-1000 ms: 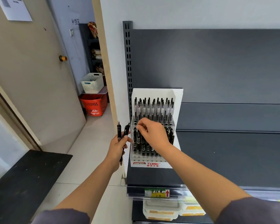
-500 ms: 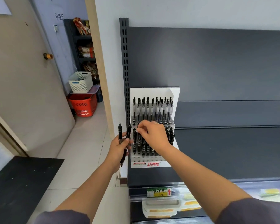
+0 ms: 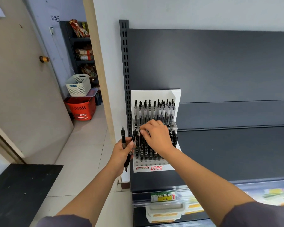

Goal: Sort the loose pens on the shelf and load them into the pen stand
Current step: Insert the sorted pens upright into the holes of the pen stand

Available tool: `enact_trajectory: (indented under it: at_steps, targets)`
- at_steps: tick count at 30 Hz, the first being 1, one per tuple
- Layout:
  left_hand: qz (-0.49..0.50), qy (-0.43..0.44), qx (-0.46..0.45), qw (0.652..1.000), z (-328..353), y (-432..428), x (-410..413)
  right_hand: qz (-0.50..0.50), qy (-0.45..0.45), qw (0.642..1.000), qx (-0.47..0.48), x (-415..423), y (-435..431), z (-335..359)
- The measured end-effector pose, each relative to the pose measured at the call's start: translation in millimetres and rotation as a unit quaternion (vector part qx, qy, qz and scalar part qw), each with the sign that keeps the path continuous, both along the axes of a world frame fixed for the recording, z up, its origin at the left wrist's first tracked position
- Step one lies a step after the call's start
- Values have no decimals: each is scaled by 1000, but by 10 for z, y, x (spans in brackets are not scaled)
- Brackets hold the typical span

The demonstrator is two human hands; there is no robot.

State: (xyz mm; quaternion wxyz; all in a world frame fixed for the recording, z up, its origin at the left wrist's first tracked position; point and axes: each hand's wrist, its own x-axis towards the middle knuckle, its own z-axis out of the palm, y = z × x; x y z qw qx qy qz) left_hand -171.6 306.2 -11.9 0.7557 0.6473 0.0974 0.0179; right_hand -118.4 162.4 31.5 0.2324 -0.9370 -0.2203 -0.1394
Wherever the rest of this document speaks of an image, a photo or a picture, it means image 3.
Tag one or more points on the shiny red snack packet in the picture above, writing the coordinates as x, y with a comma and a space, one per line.
79, 28

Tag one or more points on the white wall switch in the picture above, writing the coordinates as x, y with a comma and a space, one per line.
51, 30

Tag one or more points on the white woven basket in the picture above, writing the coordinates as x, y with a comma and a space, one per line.
78, 86

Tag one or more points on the red plastic basket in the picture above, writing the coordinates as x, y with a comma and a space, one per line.
80, 108

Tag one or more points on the white tiered pen holder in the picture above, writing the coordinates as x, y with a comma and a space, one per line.
176, 96

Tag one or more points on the yellow green price tag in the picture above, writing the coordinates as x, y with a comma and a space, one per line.
162, 196
273, 193

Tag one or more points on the grey sleeve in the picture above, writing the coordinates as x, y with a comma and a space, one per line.
64, 222
258, 216

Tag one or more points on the white slotted shelf upright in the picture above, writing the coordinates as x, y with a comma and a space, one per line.
125, 68

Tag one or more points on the grey left sleeve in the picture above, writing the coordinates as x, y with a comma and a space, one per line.
64, 222

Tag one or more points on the black rubber-grip pen group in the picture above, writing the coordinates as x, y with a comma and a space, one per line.
144, 148

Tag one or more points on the white yellow food container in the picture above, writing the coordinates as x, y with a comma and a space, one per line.
194, 208
164, 213

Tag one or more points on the pale plastic tray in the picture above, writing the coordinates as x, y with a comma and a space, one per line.
93, 92

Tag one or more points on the brass door knob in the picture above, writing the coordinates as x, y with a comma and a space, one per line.
44, 59

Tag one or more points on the dark grey shelf unit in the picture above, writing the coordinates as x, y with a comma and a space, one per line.
227, 63

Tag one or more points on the grey right sleeve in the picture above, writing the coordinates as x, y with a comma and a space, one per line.
258, 216

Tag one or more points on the person's left hand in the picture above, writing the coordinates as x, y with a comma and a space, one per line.
119, 158

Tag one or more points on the brown door frame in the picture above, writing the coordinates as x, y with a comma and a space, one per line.
7, 141

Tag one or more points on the person's left forearm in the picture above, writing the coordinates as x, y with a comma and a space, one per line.
90, 198

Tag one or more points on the person's right hand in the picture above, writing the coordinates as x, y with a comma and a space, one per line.
159, 137

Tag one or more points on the person's right forearm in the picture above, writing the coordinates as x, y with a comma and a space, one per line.
208, 184

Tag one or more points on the beige door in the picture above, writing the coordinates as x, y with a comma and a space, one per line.
23, 92

